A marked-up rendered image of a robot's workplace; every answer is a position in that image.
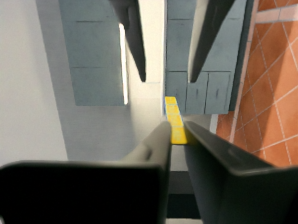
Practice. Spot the yellow label strip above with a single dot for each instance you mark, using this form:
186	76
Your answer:
173	115

